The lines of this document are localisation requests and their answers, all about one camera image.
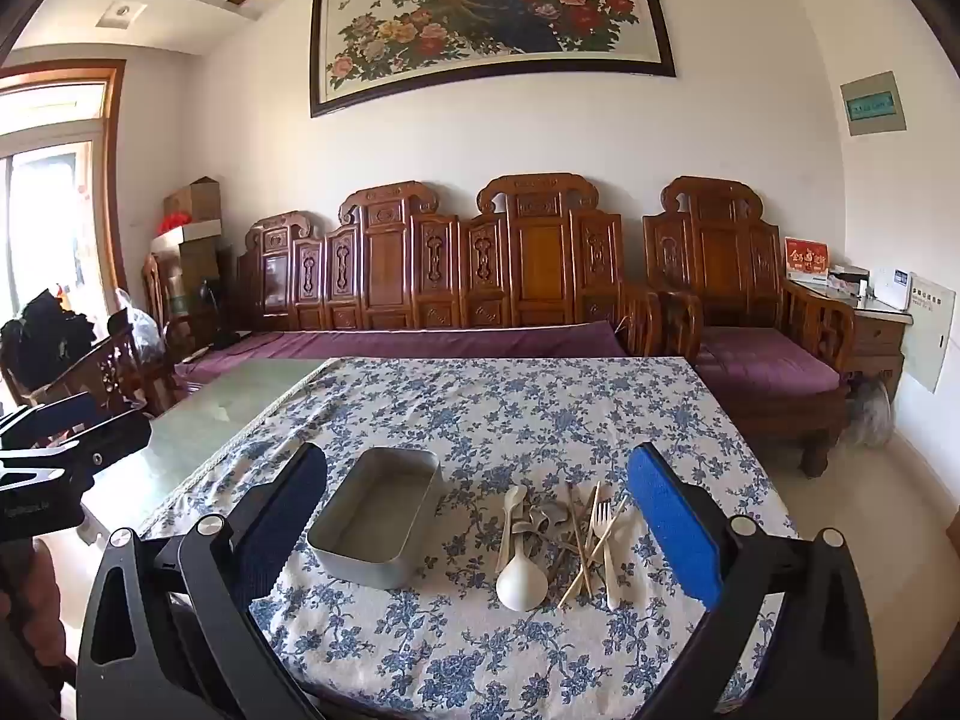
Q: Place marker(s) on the ceiling vent fixture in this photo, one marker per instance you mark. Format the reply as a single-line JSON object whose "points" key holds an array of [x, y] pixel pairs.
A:
{"points": [[121, 13]]}

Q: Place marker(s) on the white flat box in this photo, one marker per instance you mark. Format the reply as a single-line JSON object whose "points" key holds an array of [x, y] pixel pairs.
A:
{"points": [[195, 234]]}

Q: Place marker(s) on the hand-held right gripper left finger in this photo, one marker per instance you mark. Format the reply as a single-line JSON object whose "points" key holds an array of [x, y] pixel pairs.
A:
{"points": [[281, 517]]}

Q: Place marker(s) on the carved wooden armchair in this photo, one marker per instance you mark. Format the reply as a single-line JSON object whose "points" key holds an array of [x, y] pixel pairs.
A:
{"points": [[720, 255]]}

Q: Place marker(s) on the clear plastic bag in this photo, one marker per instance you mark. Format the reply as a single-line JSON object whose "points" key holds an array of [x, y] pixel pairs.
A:
{"points": [[142, 330]]}

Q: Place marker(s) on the white desk device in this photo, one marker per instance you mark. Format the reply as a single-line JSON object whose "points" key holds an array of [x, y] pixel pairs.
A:
{"points": [[891, 286]]}

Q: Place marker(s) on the white slim spoon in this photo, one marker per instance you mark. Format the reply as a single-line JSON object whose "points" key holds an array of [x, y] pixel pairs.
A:
{"points": [[514, 501]]}

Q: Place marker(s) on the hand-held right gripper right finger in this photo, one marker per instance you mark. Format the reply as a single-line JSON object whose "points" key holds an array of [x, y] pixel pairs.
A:
{"points": [[671, 525]]}

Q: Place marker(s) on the carved wooden chair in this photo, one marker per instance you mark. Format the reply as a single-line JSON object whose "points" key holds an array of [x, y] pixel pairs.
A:
{"points": [[112, 375]]}

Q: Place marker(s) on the wall electrical panel box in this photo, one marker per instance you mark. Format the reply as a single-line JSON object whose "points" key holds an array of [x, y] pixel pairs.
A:
{"points": [[872, 103]]}

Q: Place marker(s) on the brown wooden chopstick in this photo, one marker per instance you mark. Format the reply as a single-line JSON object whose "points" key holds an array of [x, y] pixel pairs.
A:
{"points": [[576, 532]]}

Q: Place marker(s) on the red gold card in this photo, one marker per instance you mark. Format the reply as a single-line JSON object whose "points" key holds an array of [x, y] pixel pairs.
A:
{"points": [[806, 256]]}

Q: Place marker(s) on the wooden side table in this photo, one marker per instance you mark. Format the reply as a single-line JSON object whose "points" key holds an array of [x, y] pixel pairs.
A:
{"points": [[870, 337]]}

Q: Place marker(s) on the wooden window frame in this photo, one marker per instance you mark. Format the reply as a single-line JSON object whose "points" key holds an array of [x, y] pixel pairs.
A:
{"points": [[112, 165]]}

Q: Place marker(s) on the dark cloth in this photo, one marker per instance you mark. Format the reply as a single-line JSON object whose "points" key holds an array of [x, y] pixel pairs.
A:
{"points": [[45, 337]]}

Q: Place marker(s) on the white round soup spoon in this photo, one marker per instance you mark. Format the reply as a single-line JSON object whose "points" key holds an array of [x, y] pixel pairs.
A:
{"points": [[520, 586]]}

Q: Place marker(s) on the short purple seat cushion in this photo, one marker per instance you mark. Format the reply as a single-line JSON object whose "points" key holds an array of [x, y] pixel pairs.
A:
{"points": [[757, 360]]}

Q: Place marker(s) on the blue floral tablecloth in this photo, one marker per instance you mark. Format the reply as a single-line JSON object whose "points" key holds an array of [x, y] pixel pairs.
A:
{"points": [[525, 420]]}

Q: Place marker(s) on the grey fluffy duster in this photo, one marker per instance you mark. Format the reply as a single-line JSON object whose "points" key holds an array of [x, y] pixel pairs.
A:
{"points": [[870, 412]]}

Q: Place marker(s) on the cream plastic fork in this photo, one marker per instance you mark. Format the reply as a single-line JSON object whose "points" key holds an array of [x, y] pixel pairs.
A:
{"points": [[611, 577]]}

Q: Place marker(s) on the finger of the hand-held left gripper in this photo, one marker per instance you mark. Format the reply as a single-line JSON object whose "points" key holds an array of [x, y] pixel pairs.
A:
{"points": [[60, 414], [105, 442]]}

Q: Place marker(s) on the brown cardboard box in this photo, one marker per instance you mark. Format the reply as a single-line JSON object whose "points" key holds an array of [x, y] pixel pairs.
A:
{"points": [[196, 199]]}

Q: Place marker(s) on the long purple seat cushion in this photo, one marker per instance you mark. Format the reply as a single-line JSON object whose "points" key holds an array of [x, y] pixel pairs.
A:
{"points": [[420, 341]]}

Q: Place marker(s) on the person's left forearm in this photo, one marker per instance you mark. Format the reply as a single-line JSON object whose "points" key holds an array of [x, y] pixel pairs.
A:
{"points": [[37, 592]]}

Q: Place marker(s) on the carved wooden sofa bench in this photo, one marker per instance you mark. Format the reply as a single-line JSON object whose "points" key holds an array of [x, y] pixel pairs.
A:
{"points": [[390, 262]]}

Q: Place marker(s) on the rectangular metal tin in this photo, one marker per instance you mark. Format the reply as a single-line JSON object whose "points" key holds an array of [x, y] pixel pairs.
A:
{"points": [[352, 562]]}

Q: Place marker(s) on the cream chopstick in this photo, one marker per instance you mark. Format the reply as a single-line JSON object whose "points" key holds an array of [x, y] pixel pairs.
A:
{"points": [[592, 508], [576, 583]]}

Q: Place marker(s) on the framed peacock flower painting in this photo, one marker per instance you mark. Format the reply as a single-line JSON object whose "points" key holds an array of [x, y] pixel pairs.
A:
{"points": [[465, 37]]}

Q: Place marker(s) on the metal spoon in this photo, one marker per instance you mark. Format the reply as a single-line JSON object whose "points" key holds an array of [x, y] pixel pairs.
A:
{"points": [[546, 523]]}

